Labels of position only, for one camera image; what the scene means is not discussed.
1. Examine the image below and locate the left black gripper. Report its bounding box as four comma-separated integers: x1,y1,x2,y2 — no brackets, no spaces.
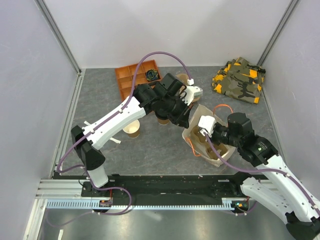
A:
161,95,194,130

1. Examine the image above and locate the brown paper cup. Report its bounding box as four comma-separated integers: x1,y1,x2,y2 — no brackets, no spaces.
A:
157,118,170,125
122,120,140,138

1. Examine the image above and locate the cardboard cup carrier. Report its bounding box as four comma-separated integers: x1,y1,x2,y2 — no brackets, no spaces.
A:
176,73,202,103
191,126,230,161

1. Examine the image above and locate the white paper takeout bag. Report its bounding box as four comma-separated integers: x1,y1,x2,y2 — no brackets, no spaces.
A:
181,104,237,168

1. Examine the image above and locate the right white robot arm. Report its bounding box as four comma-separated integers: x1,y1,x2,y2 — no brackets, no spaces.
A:
198,112,320,240

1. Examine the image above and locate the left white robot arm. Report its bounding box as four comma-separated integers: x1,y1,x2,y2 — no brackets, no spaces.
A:
71,73,199,197

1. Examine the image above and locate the green rolled sock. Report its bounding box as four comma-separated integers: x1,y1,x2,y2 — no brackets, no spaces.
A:
145,69,160,82

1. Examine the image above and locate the orange compartment tray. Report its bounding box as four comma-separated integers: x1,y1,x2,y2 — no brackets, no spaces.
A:
115,59,162,101

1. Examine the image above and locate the camouflage folded garment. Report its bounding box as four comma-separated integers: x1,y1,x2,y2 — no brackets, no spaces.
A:
211,57,266,104

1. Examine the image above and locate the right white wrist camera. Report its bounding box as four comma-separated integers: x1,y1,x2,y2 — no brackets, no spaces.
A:
198,115,217,137

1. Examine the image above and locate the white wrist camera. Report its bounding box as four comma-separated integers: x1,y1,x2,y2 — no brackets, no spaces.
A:
181,78,203,106
198,115,217,137

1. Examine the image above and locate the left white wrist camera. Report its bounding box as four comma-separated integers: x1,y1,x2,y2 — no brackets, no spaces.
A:
181,78,203,106

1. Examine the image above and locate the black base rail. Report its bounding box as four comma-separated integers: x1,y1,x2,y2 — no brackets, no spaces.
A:
81,173,249,206

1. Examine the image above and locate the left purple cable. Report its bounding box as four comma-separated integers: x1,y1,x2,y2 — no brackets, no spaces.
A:
46,51,193,227

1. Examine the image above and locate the right aluminium frame post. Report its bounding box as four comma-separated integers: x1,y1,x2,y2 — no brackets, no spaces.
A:
257,0,300,66

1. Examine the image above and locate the aluminium frame post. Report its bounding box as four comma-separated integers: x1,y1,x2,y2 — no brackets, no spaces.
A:
257,0,300,66
35,0,82,75

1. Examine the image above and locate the slotted cable duct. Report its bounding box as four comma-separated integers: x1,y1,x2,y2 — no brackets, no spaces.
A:
46,199,245,211

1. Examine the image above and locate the left aluminium frame post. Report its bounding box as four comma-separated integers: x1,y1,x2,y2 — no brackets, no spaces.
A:
35,0,82,75

